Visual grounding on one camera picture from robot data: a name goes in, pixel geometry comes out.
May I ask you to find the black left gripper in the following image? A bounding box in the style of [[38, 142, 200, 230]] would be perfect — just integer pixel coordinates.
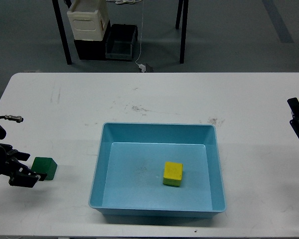
[[0, 143, 47, 188]]

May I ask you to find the green wooden block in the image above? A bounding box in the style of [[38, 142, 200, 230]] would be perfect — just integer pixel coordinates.
[[31, 157, 57, 181]]

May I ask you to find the yellow wooden block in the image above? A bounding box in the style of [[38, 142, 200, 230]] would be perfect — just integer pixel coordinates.
[[162, 161, 183, 187]]

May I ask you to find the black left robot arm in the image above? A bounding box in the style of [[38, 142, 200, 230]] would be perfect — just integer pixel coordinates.
[[0, 115, 47, 188]]

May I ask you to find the light blue plastic bin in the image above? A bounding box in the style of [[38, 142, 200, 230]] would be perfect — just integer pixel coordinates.
[[89, 122, 227, 218]]

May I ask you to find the dark brown crate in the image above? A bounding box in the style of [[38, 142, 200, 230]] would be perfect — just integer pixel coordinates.
[[74, 21, 111, 61]]

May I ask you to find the grey plastic bin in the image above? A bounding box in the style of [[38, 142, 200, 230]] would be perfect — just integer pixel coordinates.
[[105, 24, 138, 61]]

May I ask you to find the white power adapter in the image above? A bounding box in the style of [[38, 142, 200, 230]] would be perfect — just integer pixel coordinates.
[[138, 64, 146, 73]]

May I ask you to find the cream plastic crate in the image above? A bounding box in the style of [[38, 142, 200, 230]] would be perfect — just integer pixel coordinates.
[[67, 0, 109, 41]]

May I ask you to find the black table leg right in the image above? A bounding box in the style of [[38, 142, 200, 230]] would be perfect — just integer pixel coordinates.
[[175, 0, 189, 64]]

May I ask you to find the black table leg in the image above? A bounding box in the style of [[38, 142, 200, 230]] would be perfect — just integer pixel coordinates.
[[175, 0, 189, 64], [52, 0, 72, 65]]

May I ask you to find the black table leg left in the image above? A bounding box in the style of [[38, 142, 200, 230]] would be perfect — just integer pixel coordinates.
[[52, 0, 72, 65]]

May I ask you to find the metal cable connector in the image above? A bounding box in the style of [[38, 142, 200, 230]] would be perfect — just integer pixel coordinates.
[[4, 115, 23, 123]]

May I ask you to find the white cable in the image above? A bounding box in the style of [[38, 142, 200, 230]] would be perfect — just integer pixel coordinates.
[[106, 0, 146, 66]]

